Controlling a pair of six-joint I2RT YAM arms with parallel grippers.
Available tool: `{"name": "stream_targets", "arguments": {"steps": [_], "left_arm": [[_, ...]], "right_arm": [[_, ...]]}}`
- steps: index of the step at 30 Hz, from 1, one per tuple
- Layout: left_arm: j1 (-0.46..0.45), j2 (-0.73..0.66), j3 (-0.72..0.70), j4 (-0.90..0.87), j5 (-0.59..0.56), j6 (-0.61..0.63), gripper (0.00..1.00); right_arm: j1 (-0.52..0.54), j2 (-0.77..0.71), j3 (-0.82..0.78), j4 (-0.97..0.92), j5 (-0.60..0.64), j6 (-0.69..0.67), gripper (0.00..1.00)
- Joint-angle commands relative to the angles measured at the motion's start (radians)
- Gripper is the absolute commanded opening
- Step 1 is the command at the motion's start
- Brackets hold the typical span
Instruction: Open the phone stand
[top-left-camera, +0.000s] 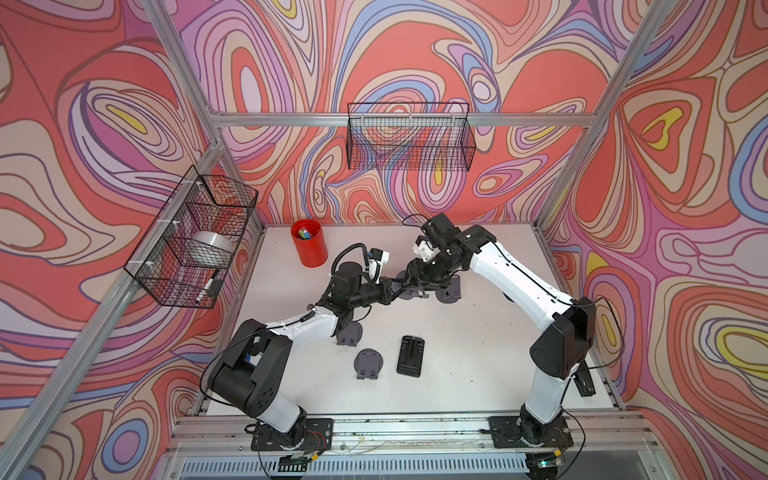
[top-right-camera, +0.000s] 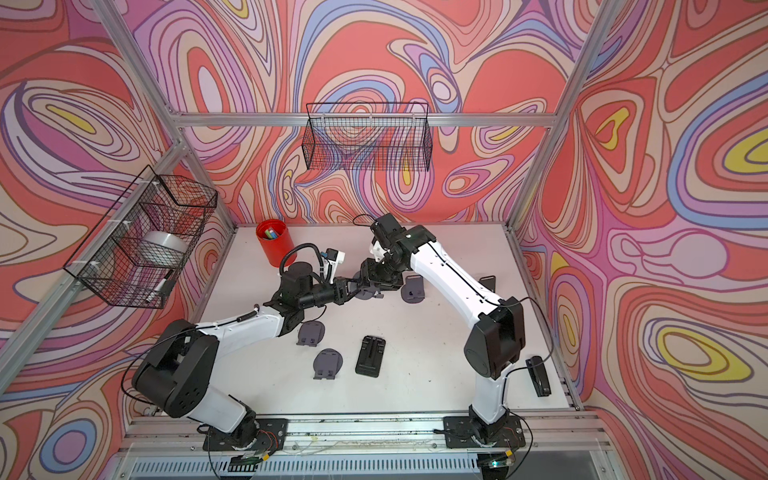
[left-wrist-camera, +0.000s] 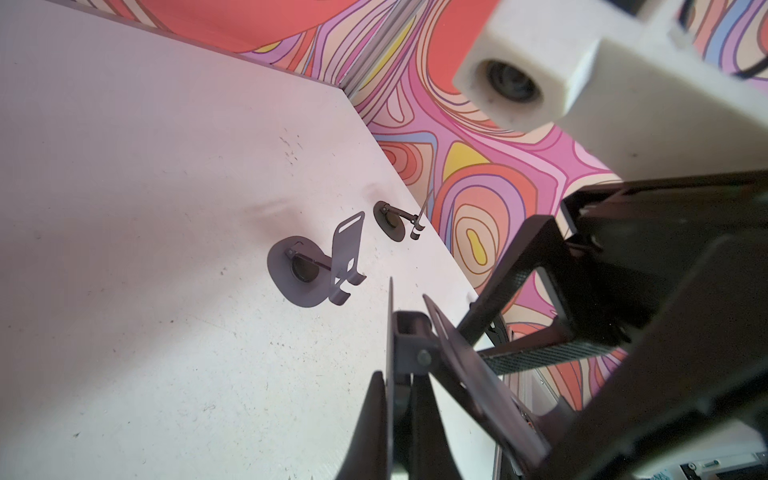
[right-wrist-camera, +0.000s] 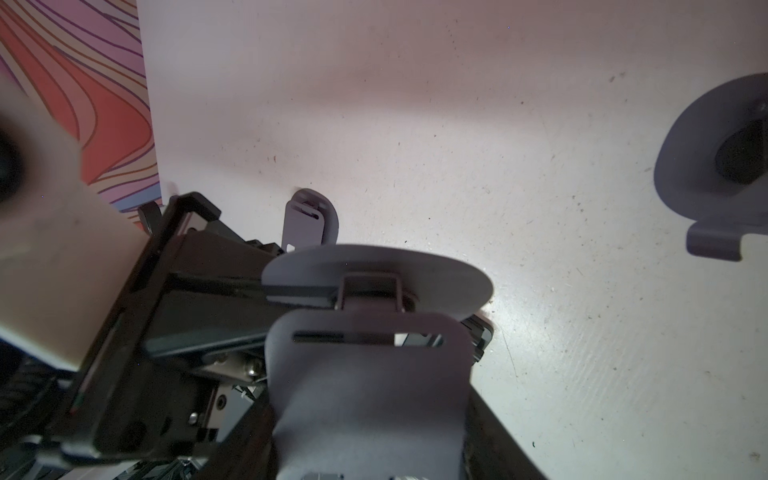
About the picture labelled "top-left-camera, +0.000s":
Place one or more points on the red cylindrical pen cup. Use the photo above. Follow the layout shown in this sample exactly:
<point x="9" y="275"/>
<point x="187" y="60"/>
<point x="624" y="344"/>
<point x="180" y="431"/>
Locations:
<point x="309" y="241"/>

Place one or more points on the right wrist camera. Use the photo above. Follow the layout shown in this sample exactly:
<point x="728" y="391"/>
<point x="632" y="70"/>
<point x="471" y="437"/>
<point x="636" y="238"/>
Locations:
<point x="423" y="249"/>

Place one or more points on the black stapler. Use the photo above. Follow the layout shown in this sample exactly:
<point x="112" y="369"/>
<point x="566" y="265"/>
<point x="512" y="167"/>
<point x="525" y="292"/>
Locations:
<point x="583" y="380"/>

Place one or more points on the rear black wire basket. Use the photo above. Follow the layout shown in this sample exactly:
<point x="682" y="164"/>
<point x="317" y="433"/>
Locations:
<point x="409" y="136"/>

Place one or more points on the left black wire basket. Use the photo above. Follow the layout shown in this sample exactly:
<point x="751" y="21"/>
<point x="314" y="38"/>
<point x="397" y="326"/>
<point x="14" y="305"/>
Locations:
<point x="174" y="268"/>

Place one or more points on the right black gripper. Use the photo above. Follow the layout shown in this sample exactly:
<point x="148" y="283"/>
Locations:
<point x="415" y="272"/>

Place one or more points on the black rectangular phone stand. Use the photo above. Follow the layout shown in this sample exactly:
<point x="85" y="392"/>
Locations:
<point x="410" y="359"/>

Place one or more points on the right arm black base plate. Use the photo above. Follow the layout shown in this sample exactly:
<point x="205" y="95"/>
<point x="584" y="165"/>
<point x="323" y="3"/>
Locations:
<point x="514" y="432"/>

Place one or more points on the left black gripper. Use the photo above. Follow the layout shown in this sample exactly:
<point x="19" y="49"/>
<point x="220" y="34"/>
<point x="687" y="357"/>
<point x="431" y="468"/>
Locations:
<point x="384" y="291"/>

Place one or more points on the black wire basket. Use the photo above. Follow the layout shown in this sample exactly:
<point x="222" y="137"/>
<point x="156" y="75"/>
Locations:
<point x="409" y="136"/>
<point x="174" y="268"/>

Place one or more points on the grey phone stand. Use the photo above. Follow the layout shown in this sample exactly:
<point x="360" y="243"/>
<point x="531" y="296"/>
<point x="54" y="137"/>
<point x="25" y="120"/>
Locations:
<point x="351" y="335"/>
<point x="408" y="291"/>
<point x="367" y="364"/>
<point x="451" y="293"/>

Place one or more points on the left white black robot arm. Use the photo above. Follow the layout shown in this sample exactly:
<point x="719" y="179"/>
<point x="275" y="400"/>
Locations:
<point x="247" y="374"/>

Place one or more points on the white marker in basket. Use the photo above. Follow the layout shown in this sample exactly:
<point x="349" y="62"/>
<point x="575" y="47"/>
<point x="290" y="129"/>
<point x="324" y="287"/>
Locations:
<point x="205" y="290"/>

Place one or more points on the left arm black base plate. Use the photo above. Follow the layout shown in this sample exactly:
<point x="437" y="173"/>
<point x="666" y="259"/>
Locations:
<point x="313" y="435"/>

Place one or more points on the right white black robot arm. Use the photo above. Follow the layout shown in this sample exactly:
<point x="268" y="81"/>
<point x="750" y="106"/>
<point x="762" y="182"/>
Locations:
<point x="566" y="324"/>

